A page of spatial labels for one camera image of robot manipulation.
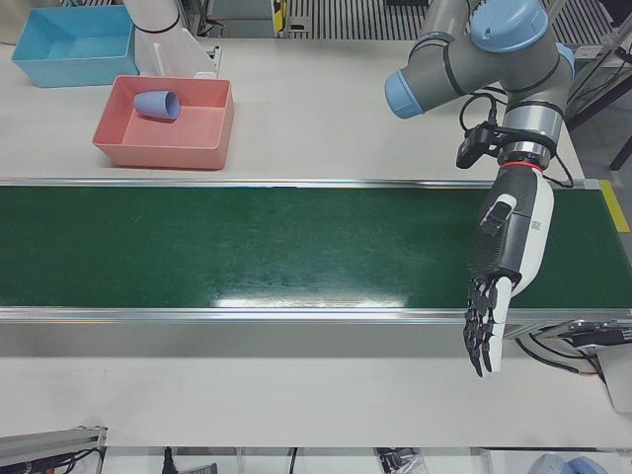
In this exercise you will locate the light blue plastic box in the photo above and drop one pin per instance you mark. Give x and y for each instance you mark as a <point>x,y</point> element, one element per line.
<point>74,54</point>

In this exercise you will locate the white robot column base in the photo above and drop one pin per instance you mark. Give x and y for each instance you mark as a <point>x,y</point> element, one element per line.
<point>163,49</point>

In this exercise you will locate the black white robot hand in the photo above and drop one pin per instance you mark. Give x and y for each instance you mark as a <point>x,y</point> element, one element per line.
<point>533,232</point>

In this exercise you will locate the plastic bag of parts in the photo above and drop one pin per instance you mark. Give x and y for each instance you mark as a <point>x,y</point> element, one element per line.
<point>400,461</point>

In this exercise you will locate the aluminium frame profile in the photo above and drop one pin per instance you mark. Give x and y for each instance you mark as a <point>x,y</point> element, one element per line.
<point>44,442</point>

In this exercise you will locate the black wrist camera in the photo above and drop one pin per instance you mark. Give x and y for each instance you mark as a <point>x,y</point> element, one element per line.
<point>471,145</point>

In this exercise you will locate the pale blue rounded object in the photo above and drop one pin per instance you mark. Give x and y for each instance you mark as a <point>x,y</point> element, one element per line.
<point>568,466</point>

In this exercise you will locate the green conveyor belt aluminium frame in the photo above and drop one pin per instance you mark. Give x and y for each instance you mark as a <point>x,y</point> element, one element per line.
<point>247,247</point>

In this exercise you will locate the yellow black striped post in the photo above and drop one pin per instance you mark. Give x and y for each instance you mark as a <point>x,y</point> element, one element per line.
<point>279,15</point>

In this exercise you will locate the pale blue plastic cup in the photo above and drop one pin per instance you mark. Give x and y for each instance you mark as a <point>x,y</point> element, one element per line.
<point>153,105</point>

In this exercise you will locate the black device box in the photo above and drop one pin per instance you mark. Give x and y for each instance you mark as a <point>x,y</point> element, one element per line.
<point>600,336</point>

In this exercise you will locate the small metal corner bracket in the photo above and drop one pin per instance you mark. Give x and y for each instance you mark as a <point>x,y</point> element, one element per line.
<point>213,59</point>

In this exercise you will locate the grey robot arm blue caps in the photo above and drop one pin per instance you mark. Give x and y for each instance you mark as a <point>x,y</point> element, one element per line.
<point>494,64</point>

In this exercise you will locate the pink plastic box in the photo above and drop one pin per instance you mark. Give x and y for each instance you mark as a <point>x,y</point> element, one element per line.
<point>173,135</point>

